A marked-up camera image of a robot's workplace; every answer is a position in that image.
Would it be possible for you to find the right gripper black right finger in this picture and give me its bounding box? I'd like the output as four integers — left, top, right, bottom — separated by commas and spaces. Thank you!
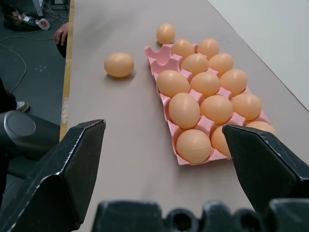
222, 124, 309, 213

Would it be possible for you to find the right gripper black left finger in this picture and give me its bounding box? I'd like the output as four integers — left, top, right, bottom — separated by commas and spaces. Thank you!
0, 119, 107, 232

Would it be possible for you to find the tan egg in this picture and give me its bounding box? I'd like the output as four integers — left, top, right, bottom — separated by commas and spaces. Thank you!
211, 125, 232, 159
208, 53, 235, 77
168, 92, 201, 130
171, 39, 196, 60
200, 95, 234, 126
156, 23, 176, 45
245, 121, 277, 136
197, 38, 220, 59
176, 129, 212, 163
104, 52, 135, 78
181, 53, 209, 77
231, 93, 263, 122
190, 72, 222, 99
219, 69, 248, 98
156, 70, 191, 98

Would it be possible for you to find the pink egg tray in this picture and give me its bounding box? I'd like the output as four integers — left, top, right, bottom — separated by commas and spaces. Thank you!
144, 43, 277, 167

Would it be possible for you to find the bystander's bare hand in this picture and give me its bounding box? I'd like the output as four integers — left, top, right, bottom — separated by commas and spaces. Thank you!
54, 23, 70, 46

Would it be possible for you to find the dark grey robot body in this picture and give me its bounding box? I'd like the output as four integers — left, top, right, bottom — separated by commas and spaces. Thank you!
0, 110, 61, 184

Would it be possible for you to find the grey shoe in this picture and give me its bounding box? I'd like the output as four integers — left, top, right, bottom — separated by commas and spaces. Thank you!
15, 101, 30, 113

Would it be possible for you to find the black trouser leg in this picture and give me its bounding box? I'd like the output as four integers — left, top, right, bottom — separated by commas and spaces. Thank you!
0, 77, 17, 115

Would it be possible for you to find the black rounded object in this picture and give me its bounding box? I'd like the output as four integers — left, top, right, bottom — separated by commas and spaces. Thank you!
56, 42, 67, 59

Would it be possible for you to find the white roll with red mark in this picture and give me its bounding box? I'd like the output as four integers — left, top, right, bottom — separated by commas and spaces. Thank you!
35, 17, 51, 30

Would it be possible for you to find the black bag with clutter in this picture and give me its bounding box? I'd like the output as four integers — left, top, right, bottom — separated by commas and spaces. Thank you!
3, 8, 45, 31

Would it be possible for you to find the white floor cable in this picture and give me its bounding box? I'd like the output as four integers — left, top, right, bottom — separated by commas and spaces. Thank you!
0, 35, 55, 93

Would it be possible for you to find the grey floor cable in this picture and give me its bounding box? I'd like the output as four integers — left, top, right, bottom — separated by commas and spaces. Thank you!
42, 0, 61, 25

